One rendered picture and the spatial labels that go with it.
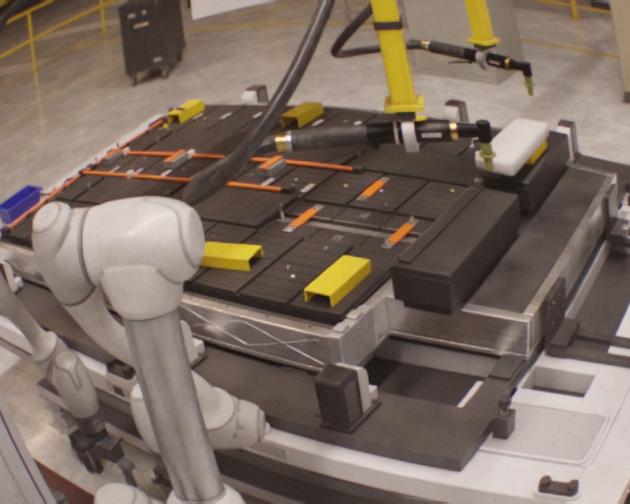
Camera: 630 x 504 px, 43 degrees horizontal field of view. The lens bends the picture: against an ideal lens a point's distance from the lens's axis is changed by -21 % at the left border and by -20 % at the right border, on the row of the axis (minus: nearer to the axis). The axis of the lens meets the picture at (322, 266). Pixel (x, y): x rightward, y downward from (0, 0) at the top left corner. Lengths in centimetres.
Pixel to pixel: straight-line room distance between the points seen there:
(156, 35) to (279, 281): 622
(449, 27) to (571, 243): 466
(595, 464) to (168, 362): 90
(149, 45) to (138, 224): 703
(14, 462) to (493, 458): 102
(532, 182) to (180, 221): 125
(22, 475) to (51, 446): 205
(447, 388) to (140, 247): 104
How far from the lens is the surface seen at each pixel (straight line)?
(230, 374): 222
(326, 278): 219
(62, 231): 145
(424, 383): 225
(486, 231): 216
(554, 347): 215
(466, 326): 211
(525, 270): 222
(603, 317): 243
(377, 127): 190
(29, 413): 393
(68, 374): 206
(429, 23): 694
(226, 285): 231
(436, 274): 202
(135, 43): 842
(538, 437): 192
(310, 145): 191
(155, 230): 139
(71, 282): 149
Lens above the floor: 208
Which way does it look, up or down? 28 degrees down
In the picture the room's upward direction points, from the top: 10 degrees counter-clockwise
